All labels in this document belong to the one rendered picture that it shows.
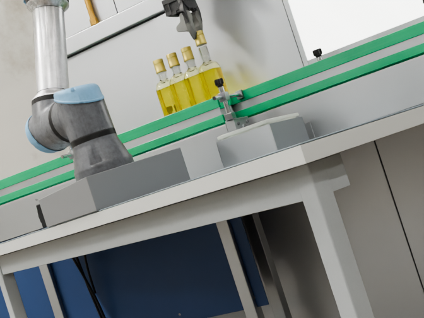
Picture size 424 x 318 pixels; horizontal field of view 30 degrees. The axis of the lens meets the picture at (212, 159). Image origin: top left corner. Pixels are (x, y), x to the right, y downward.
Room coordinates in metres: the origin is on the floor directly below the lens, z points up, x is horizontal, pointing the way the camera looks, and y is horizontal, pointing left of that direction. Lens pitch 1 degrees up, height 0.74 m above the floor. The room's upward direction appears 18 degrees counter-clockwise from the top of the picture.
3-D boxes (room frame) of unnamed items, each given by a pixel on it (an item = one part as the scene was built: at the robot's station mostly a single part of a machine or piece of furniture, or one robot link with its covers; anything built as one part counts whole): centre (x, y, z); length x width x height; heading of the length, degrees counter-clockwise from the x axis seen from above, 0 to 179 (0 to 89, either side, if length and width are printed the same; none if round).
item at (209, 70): (2.49, -0.08, 0.99); 0.06 x 0.06 x 0.21; 59
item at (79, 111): (1.97, 0.27, 1.00); 0.13 x 0.12 x 0.14; 45
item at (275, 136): (2.21, -0.16, 0.79); 0.27 x 0.17 x 0.08; 150
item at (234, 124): (2.35, -0.11, 0.85); 0.09 x 0.04 x 0.07; 150
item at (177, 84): (2.54, 0.02, 0.99); 0.06 x 0.06 x 0.21; 61
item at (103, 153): (1.97, 0.26, 0.88); 0.15 x 0.15 x 0.10
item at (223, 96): (2.33, -0.10, 0.95); 0.17 x 0.03 x 0.12; 150
